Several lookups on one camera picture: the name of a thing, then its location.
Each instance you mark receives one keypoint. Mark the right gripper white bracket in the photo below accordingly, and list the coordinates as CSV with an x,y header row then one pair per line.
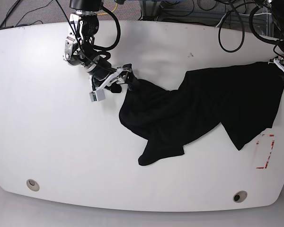
x,y
101,79

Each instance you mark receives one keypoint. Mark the black t-shirt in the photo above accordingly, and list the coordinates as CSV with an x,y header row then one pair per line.
x,y
244,99

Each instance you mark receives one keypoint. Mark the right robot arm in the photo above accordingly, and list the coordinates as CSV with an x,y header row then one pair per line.
x,y
80,48

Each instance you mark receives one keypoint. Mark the red tape rectangle marking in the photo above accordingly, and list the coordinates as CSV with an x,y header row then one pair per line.
x,y
263,151

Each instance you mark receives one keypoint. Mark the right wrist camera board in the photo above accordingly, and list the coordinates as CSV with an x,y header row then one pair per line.
x,y
97,95

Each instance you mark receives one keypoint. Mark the aluminium frame stand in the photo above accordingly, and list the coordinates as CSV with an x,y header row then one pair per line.
x,y
150,9

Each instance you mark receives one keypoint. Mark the left table cable grommet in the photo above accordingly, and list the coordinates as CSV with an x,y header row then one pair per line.
x,y
33,185

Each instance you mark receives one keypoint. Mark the table cable grommet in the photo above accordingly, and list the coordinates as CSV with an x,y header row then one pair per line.
x,y
33,185
240,196

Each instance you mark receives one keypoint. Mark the right table cable grommet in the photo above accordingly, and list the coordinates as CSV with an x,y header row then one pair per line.
x,y
240,196

